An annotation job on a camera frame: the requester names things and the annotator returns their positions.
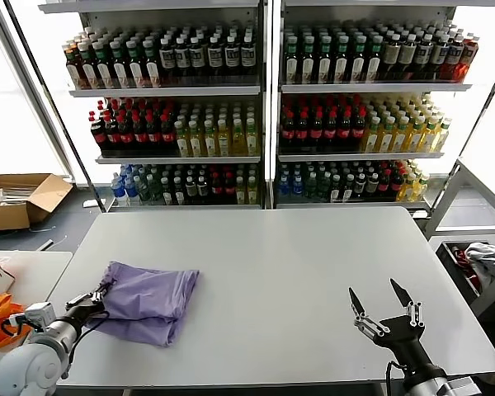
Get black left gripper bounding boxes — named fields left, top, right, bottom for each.
left=64, top=290, right=109, bottom=332

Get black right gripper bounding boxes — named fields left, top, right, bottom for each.
left=349, top=279, right=446, bottom=383

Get purple t-shirt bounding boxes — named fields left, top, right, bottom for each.
left=83, top=260, right=201, bottom=348

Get black plastic crate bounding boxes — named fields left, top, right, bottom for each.
left=436, top=241, right=495, bottom=309

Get small white carton box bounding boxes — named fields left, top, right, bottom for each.
left=0, top=263, right=17, bottom=296

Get red crumpled cloth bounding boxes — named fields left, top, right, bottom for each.
left=452, top=245, right=486, bottom=290

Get white grey crumpled cloth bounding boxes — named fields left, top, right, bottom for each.
left=464, top=242, right=495, bottom=290

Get open brown cardboard box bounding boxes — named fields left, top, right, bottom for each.
left=0, top=172, right=75, bottom=233

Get green clear drink bottle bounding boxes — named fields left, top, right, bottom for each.
left=139, top=175, right=153, bottom=205
left=304, top=172, right=318, bottom=202
left=318, top=172, right=332, bottom=202

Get small cola bottle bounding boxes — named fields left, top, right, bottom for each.
left=379, top=169, right=393, bottom=201
left=391, top=168, right=405, bottom=201
left=224, top=172, right=238, bottom=205
left=211, top=172, right=225, bottom=205

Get white packaged items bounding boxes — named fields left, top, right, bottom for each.
left=0, top=185, right=41, bottom=206

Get cola bottle red cap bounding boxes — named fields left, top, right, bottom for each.
left=280, top=110, right=297, bottom=150
left=351, top=109, right=367, bottom=150
left=295, top=110, right=311, bottom=150
left=133, top=113, right=150, bottom=153
left=324, top=110, right=340, bottom=150
left=119, top=113, right=136, bottom=153
left=338, top=109, right=353, bottom=150
left=147, top=113, right=164, bottom=153
left=161, top=114, right=177, bottom=153
left=105, top=113, right=122, bottom=153
left=309, top=110, right=325, bottom=150
left=90, top=111, right=108, bottom=153

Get yellow juice bottle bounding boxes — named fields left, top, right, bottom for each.
left=363, top=116, right=382, bottom=154
left=394, top=116, right=412, bottom=154
left=232, top=119, right=248, bottom=157
left=379, top=116, right=397, bottom=154
left=189, top=120, right=205, bottom=158
left=204, top=120, right=219, bottom=158
left=175, top=120, right=191, bottom=158
left=408, top=116, right=427, bottom=153
left=435, top=117, right=453, bottom=153
left=246, top=118, right=261, bottom=157
left=422, top=117, right=440, bottom=153
left=218, top=119, right=233, bottom=158

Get grey metal shelf unit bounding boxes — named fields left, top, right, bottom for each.
left=271, top=0, right=476, bottom=211
left=39, top=0, right=270, bottom=212

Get amber tea bottle white label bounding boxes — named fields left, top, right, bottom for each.
left=67, top=48, right=83, bottom=90

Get green white label tea bottle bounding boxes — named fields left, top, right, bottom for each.
left=301, top=35, right=318, bottom=82
left=367, top=35, right=384, bottom=81
left=318, top=35, right=334, bottom=82
left=144, top=39, right=163, bottom=87
left=351, top=35, right=368, bottom=82
left=81, top=42, right=98, bottom=89
left=285, top=35, right=301, bottom=82
left=127, top=40, right=145, bottom=88
left=111, top=40, right=130, bottom=88
left=334, top=35, right=351, bottom=82
left=96, top=40, right=114, bottom=88

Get dark bottle grey square label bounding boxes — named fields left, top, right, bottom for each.
left=190, top=36, right=207, bottom=78
left=176, top=37, right=192, bottom=78
left=208, top=36, right=225, bottom=78
left=416, top=34, right=435, bottom=80
left=241, top=35, right=258, bottom=77
left=160, top=37, right=177, bottom=78
left=224, top=35, right=242, bottom=77
left=432, top=34, right=450, bottom=80

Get dark bottle beige label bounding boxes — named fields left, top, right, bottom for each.
left=383, top=34, right=402, bottom=81
left=399, top=34, right=418, bottom=80

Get red drink bottle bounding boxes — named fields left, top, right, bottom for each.
left=461, top=33, right=481, bottom=81
left=447, top=34, right=465, bottom=80

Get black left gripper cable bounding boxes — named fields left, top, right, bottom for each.
left=63, top=313, right=111, bottom=375

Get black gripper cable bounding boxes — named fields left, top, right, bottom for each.
left=384, top=360, right=406, bottom=396
left=63, top=313, right=111, bottom=375

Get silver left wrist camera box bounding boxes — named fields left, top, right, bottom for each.
left=7, top=301, right=55, bottom=332

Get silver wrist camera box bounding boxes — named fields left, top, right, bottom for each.
left=7, top=301, right=55, bottom=332
left=440, top=375, right=484, bottom=396

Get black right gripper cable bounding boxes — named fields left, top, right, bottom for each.
left=384, top=360, right=406, bottom=396

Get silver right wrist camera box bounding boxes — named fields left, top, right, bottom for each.
left=440, top=375, right=484, bottom=396

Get grey metal trolley frame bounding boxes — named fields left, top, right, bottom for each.
left=425, top=158, right=495, bottom=321

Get grey slanted frame pole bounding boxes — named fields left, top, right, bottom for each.
left=0, top=0, right=106, bottom=211

